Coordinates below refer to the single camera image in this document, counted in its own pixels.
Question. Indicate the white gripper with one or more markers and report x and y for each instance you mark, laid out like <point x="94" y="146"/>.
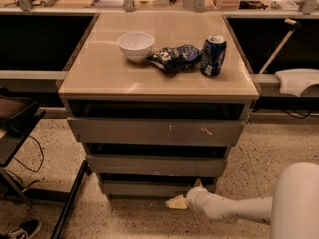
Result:
<point x="195" y="196"/>

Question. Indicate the grey bottom drawer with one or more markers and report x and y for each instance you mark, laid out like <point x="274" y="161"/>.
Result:
<point x="147" y="190"/>

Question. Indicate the grey drawer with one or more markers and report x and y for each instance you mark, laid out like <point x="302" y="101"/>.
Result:
<point x="151" y="165"/>
<point x="147" y="190"/>
<point x="156" y="131"/>

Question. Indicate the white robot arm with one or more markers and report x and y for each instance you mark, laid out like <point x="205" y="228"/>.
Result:
<point x="292" y="211"/>

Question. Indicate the grey middle drawer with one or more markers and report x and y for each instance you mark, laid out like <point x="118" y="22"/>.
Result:
<point x="151" y="165"/>

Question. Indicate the grey drawer cabinet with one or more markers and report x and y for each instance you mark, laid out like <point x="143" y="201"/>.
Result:
<point x="102" y="83"/>

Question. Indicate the grey top drawer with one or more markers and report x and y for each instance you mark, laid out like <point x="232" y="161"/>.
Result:
<point x="156" y="131"/>

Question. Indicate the blue chip bag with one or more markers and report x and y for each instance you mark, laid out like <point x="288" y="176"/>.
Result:
<point x="177" y="59"/>

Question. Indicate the blue soda can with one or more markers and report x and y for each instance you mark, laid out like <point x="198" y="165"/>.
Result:
<point x="213" y="54"/>

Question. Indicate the white curved plastic cover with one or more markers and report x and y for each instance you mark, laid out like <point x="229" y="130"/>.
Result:
<point x="296" y="81"/>

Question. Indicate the white bowl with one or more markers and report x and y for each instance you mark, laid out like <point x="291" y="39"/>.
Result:
<point x="135" y="46"/>

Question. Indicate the black sneaker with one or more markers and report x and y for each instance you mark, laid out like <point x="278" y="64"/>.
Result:
<point x="27" y="230"/>

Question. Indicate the black metal cart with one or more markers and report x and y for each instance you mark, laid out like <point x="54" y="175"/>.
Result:
<point x="18" y="118"/>

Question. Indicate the white stick with knob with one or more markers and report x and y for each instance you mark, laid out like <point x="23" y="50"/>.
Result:
<point x="294" y="25"/>

